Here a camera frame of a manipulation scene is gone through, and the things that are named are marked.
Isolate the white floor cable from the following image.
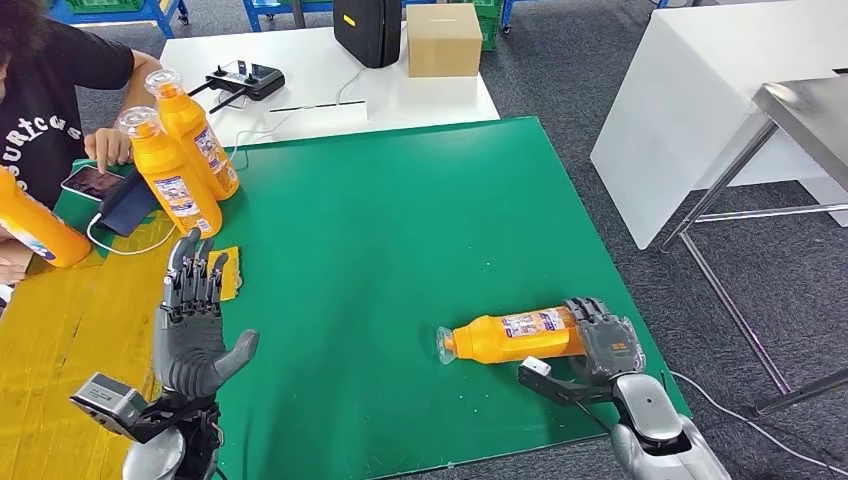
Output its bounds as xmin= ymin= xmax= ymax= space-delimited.
xmin=669 ymin=370 xmax=848 ymax=477

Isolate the smartphone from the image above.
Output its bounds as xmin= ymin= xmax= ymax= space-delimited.
xmin=60 ymin=164 xmax=126 ymax=202

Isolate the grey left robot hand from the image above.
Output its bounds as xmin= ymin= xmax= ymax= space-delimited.
xmin=150 ymin=228 xmax=261 ymax=399

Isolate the black remote controller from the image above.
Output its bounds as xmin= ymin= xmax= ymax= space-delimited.
xmin=187 ymin=59 xmax=287 ymax=115

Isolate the blue tablet case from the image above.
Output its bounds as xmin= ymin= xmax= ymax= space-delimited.
xmin=97 ymin=170 xmax=160 ymax=238

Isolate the person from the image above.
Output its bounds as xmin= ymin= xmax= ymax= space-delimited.
xmin=0 ymin=0 xmax=164 ymax=286

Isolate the black case with yellow tag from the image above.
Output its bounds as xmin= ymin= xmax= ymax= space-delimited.
xmin=332 ymin=0 xmax=403 ymax=70

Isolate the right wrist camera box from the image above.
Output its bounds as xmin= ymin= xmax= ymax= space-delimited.
xmin=516 ymin=356 xmax=564 ymax=399

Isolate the person's left hand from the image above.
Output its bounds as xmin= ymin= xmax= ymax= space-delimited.
xmin=84 ymin=127 xmax=134 ymax=174

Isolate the stainless steel table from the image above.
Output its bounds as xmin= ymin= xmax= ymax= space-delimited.
xmin=659 ymin=74 xmax=848 ymax=417

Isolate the blue metal cart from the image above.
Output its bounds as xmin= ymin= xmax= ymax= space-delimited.
xmin=46 ymin=0 xmax=191 ymax=38

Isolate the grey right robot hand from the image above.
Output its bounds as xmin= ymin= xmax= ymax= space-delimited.
xmin=563 ymin=296 xmax=647 ymax=386

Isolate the white power cable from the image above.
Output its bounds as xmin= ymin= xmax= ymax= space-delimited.
xmin=334 ymin=66 xmax=368 ymax=107

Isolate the green table mat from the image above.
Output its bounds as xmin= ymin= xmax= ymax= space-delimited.
xmin=52 ymin=117 xmax=690 ymax=480

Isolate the person's right hand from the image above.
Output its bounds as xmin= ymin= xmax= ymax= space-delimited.
xmin=0 ymin=238 xmax=34 ymax=286

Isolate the small yellow taped cardboard piece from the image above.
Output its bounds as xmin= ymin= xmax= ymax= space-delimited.
xmin=206 ymin=246 xmax=243 ymax=303

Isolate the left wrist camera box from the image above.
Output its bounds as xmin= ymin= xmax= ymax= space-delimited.
xmin=68 ymin=372 xmax=148 ymax=439

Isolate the white charging cable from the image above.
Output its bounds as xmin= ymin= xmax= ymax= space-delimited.
xmin=86 ymin=109 xmax=299 ymax=257

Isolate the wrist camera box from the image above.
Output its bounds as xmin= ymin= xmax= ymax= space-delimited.
xmin=68 ymin=372 xmax=148 ymax=439
xmin=516 ymin=356 xmax=564 ymax=399

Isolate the orange bottle with clear cap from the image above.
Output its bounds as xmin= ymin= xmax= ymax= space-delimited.
xmin=144 ymin=68 xmax=241 ymax=202
xmin=0 ymin=165 xmax=93 ymax=269
xmin=117 ymin=106 xmax=224 ymax=239
xmin=435 ymin=305 xmax=588 ymax=366

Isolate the brown cardboard box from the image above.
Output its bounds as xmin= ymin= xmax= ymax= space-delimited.
xmin=405 ymin=3 xmax=484 ymax=79

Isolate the white panel table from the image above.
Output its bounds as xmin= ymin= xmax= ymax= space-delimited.
xmin=589 ymin=0 xmax=848 ymax=251

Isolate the green plastic crate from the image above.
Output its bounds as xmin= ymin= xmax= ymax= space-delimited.
xmin=476 ymin=0 xmax=508 ymax=52

